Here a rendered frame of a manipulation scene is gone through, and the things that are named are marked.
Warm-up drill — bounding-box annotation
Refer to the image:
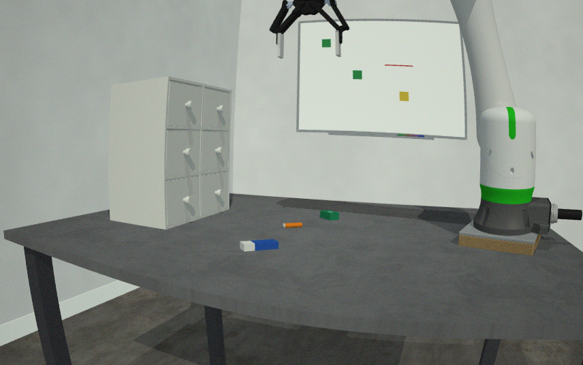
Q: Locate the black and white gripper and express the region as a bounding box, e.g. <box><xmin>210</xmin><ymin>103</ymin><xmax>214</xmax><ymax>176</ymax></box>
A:
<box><xmin>269</xmin><ymin>0</ymin><xmax>349</xmax><ymax>59</ymax></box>

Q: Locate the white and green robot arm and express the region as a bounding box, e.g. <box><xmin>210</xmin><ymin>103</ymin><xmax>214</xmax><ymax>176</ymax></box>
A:
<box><xmin>450</xmin><ymin>0</ymin><xmax>582</xmax><ymax>236</ymax></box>

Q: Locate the blue and white eraser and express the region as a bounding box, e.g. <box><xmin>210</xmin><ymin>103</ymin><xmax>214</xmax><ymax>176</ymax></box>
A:
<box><xmin>240</xmin><ymin>239</ymin><xmax>279</xmax><ymax>251</ymax></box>

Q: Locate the white small chest of drawers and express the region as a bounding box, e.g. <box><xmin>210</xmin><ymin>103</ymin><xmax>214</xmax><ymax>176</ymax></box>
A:
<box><xmin>108</xmin><ymin>76</ymin><xmax>232</xmax><ymax>229</ymax></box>

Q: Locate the green nine-volt battery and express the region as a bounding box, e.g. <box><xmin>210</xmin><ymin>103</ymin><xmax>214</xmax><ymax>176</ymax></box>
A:
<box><xmin>320</xmin><ymin>210</ymin><xmax>339</xmax><ymax>221</ymax></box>

